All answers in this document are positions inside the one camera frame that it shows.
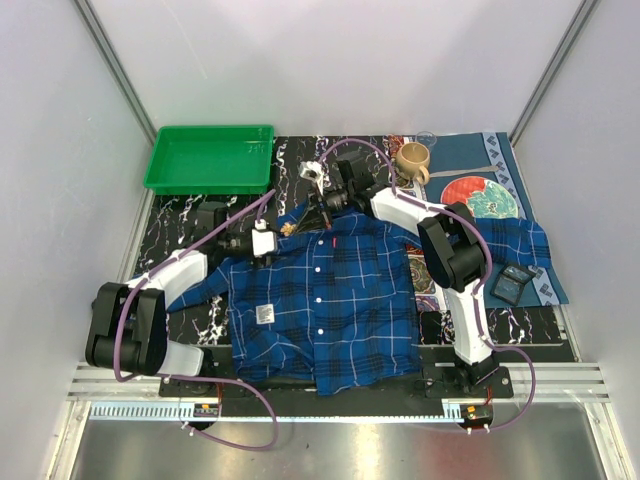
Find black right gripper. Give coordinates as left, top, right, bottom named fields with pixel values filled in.
left=293, top=184, right=354, bottom=237

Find gold flower brooch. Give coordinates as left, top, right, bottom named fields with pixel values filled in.
left=280, top=222, right=297, bottom=237

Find blue plaid shirt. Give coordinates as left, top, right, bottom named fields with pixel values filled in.
left=89, top=201, right=553, bottom=397

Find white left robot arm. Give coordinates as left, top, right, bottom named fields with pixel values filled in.
left=85, top=202, right=277, bottom=396

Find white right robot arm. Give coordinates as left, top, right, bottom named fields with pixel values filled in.
left=296, top=156, right=499, bottom=397

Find black brooch box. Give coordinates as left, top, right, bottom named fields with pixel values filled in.
left=491, top=263, right=534, bottom=306

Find beige ceramic mug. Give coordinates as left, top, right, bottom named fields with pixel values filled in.
left=395, top=142, right=431, bottom=186

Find green plastic tray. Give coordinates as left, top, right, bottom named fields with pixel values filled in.
left=143, top=125, right=275, bottom=195

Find clear glass cup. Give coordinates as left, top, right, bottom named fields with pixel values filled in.
left=415, top=130, right=438, bottom=150

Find blue patterned placemat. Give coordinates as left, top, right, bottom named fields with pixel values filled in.
left=406, top=132, right=569, bottom=307

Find red and teal plate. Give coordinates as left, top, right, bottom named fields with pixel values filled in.
left=441, top=176, right=519, bottom=219

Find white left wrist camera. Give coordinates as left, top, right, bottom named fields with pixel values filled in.
left=251, top=219, right=277, bottom=258

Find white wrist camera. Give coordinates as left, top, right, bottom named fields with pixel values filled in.
left=251, top=219, right=277, bottom=258
left=298, top=161, right=324, bottom=196

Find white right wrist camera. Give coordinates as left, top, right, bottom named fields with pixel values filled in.
left=298, top=161, right=324, bottom=196

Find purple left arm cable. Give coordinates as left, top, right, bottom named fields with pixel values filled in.
left=113, top=188, right=281, bottom=451

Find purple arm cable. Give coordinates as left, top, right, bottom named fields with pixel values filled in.
left=317, top=138, right=537, bottom=434
left=113, top=188, right=281, bottom=451

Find aluminium frame rail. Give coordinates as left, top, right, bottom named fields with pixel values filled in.
left=67, top=362, right=613, bottom=424

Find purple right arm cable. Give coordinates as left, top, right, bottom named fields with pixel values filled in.
left=317, top=138, right=537, bottom=434

